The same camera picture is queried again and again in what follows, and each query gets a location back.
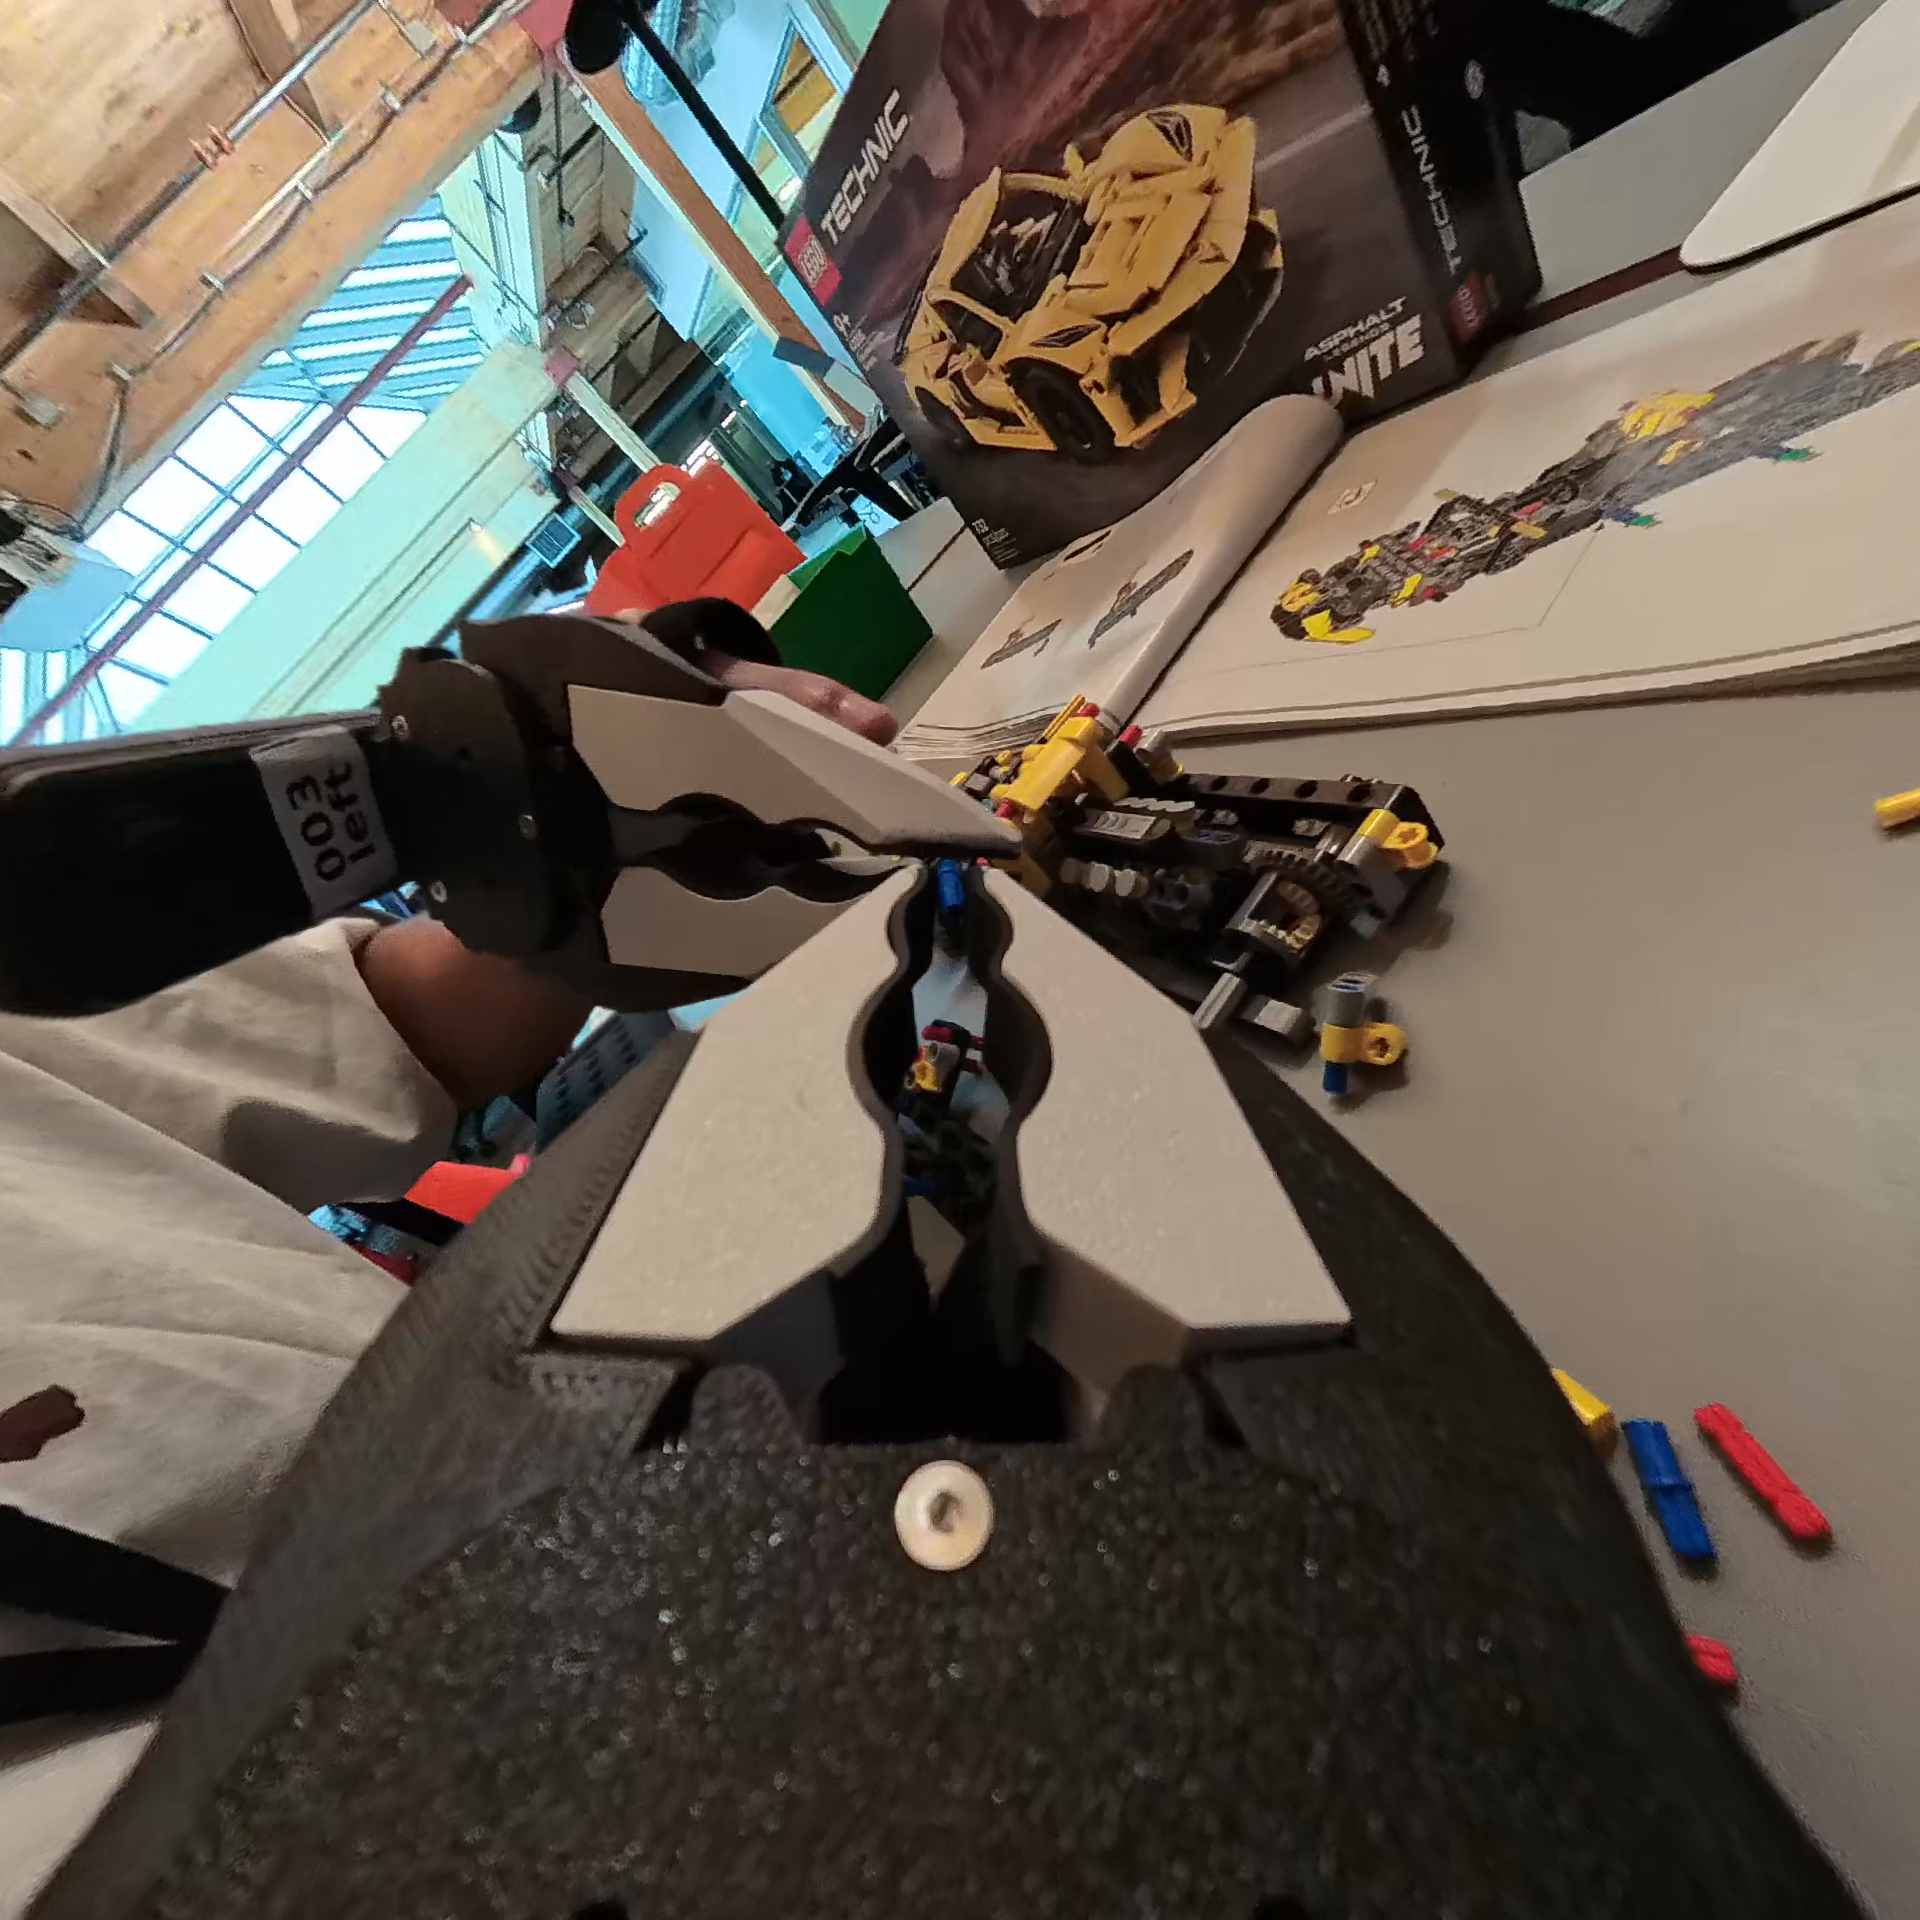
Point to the small yellow grey lego connector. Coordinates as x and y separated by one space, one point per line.
1359 1037

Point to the person's left forearm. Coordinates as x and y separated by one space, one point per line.
481 1021

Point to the green plastic bin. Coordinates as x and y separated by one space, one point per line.
856 615

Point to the lego set cardboard box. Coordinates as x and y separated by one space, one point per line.
1201 300

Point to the orange bag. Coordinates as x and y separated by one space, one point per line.
692 547

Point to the yellow lego pin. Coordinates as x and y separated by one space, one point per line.
1897 807

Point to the white rounded pad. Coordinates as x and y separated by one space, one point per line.
1815 149

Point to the scattered loose lego pieces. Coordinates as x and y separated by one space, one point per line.
1762 1470

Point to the red badge card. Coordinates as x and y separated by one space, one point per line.
464 1189

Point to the black yellow lego car chassis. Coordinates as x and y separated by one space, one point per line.
1184 849

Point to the black lego beam blue pins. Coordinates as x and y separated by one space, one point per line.
950 1156

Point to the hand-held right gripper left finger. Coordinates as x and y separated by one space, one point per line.
720 1185

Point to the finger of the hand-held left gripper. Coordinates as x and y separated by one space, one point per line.
705 932
797 764

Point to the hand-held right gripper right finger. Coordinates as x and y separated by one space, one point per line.
1172 1185

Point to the blue lego pin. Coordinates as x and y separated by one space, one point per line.
950 888

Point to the person's white printed shirt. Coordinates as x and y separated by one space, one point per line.
181 1201

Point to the open lego instruction booklet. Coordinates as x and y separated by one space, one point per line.
1650 599

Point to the black fuzzy microphone boom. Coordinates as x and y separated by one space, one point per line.
674 120

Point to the person's left hand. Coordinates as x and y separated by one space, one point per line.
832 699

